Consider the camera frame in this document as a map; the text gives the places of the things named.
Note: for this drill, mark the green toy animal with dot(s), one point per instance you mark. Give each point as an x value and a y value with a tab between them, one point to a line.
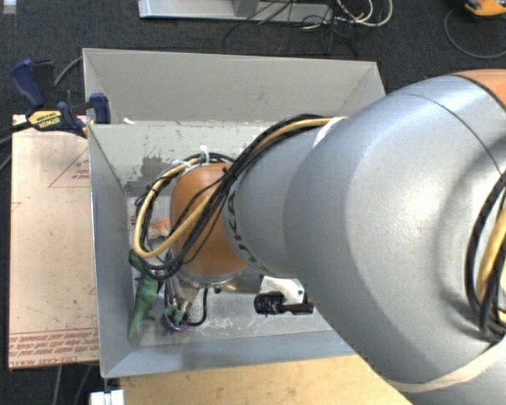
145	294

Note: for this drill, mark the grey metal bin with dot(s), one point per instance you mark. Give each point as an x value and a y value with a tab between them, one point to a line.
219	87

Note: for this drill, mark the black cylinder on white bracket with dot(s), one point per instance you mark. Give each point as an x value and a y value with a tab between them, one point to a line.
270	302

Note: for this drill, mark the pale orange toy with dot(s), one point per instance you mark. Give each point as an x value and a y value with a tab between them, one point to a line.
158	227

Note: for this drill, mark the brown cardboard board red print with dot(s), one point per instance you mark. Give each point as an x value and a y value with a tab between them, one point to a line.
50	243

